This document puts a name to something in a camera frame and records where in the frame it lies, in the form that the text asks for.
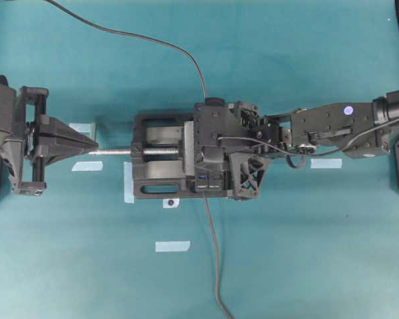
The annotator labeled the blue tape vise left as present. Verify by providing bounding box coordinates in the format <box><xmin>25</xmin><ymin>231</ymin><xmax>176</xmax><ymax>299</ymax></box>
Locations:
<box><xmin>124</xmin><ymin>161</ymin><xmax>134</xmax><ymax>204</ymax></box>

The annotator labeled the blue tape strip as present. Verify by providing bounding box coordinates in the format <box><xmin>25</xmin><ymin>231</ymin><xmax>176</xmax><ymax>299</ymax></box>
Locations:
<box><xmin>155</xmin><ymin>241</ymin><xmax>191</xmax><ymax>253</ymax></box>
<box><xmin>72</xmin><ymin>161</ymin><xmax>103</xmax><ymax>171</ymax></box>
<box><xmin>311</xmin><ymin>158</ymin><xmax>342</xmax><ymax>169</ymax></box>

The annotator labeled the blue tape right strip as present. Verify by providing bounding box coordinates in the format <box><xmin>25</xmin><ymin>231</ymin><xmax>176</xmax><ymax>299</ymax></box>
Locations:
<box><xmin>311</xmin><ymin>158</ymin><xmax>342</xmax><ymax>169</ymax></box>

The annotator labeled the silver vise crank handle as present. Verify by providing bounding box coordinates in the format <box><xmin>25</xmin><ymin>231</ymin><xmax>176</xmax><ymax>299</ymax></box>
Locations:
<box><xmin>88</xmin><ymin>122</ymin><xmax>132</xmax><ymax>157</ymax></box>

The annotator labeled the black bench vise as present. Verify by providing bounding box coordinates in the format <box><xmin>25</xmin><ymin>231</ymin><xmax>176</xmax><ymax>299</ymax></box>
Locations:
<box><xmin>130</xmin><ymin>112</ymin><xmax>240</xmax><ymax>199</ymax></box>

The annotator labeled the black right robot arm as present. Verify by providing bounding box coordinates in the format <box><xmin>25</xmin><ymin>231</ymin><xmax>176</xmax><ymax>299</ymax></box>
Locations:
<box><xmin>194</xmin><ymin>91</ymin><xmax>399</xmax><ymax>201</ymax></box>

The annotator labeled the blue tape near handle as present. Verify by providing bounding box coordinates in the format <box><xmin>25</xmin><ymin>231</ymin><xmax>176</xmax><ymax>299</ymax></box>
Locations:
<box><xmin>69</xmin><ymin>123</ymin><xmax>96</xmax><ymax>133</ymax></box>

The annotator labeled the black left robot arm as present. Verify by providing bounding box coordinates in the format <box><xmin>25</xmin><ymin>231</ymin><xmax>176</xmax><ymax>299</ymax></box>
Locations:
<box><xmin>0</xmin><ymin>75</ymin><xmax>98</xmax><ymax>196</ymax></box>

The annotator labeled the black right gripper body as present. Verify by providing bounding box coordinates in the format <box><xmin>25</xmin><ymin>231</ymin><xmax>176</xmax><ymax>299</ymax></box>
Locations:
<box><xmin>193</xmin><ymin>101</ymin><xmax>291</xmax><ymax>201</ymax></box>

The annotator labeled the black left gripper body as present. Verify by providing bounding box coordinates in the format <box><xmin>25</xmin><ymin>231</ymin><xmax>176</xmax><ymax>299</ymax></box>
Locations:
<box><xmin>10</xmin><ymin>86</ymin><xmax>49</xmax><ymax>196</ymax></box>

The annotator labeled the thin black camera cable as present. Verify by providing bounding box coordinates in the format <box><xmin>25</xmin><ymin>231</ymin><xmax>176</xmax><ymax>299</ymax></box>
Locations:
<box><xmin>215</xmin><ymin>128</ymin><xmax>383</xmax><ymax>172</ymax></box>

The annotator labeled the blue tape bottom strip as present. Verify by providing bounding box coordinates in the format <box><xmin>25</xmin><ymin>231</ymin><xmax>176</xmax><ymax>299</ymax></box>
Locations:
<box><xmin>155</xmin><ymin>241</ymin><xmax>191</xmax><ymax>253</ymax></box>

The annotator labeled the black multiport USB hub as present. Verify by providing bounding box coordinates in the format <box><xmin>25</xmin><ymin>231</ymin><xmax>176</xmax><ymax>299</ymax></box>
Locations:
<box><xmin>194</xmin><ymin>98</ymin><xmax>225</xmax><ymax>191</ymax></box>

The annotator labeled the small tape with black dot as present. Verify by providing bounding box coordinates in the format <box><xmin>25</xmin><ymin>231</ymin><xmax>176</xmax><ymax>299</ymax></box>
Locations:
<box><xmin>162</xmin><ymin>198</ymin><xmax>180</xmax><ymax>209</ymax></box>

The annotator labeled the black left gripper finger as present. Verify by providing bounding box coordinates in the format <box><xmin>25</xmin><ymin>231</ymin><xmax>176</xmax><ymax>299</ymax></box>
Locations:
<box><xmin>36</xmin><ymin>144</ymin><xmax>98</xmax><ymax>165</ymax></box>
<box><xmin>38</xmin><ymin>114</ymin><xmax>97</xmax><ymax>145</ymax></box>

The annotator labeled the grey USB cable with plug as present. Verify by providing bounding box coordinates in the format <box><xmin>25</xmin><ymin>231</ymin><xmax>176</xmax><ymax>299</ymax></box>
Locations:
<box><xmin>41</xmin><ymin>0</ymin><xmax>208</xmax><ymax>100</ymax></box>

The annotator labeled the blue tape left strip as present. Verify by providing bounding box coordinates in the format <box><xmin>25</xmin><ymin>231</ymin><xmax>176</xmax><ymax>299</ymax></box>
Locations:
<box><xmin>72</xmin><ymin>161</ymin><xmax>103</xmax><ymax>171</ymax></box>

